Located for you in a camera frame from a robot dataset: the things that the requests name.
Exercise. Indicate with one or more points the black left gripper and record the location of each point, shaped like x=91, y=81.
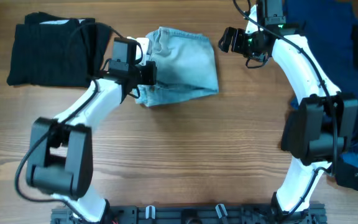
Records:
x=149, y=79

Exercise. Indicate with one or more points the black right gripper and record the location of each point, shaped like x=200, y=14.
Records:
x=238, y=35

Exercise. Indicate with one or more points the light blue denim shorts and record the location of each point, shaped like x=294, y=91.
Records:
x=186, y=67

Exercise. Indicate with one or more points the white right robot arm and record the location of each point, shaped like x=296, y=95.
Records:
x=289, y=198

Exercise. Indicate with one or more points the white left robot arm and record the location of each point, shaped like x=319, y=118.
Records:
x=59, y=161

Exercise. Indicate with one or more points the folded black garment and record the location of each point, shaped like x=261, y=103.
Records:
x=57, y=51

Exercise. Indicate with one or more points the dark blue garment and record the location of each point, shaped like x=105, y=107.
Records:
x=331, y=28

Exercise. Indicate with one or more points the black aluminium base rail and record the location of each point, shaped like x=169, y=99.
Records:
x=248, y=213

